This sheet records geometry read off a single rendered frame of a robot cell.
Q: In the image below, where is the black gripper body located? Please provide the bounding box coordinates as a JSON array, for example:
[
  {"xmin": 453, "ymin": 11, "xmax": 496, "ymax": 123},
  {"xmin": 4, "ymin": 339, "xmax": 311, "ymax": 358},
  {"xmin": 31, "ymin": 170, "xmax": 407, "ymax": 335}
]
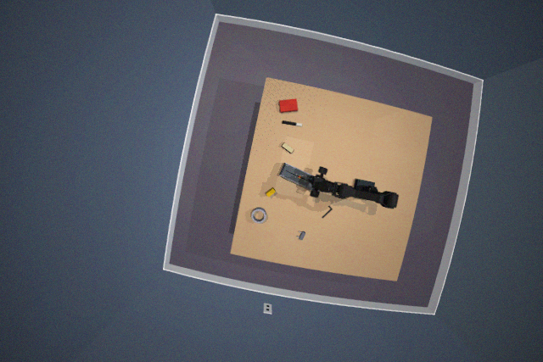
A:
[{"xmin": 310, "ymin": 166, "xmax": 327, "ymax": 198}]

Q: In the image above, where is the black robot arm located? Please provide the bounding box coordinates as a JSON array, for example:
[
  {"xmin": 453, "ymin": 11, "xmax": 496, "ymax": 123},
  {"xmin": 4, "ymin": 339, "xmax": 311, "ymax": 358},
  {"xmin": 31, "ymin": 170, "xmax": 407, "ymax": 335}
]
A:
[{"xmin": 311, "ymin": 176, "xmax": 399, "ymax": 209}]

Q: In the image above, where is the red rectangular block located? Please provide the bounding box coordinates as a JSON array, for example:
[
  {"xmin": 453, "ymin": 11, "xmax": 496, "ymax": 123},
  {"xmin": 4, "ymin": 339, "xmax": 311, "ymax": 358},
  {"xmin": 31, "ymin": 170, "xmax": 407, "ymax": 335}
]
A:
[{"xmin": 279, "ymin": 98, "xmax": 298, "ymax": 113}]

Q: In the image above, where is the grey hollow cylinder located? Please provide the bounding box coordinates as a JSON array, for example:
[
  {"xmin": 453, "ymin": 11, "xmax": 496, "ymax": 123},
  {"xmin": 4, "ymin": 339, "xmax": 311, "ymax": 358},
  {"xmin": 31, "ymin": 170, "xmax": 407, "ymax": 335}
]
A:
[{"xmin": 251, "ymin": 207, "xmax": 266, "ymax": 224}]

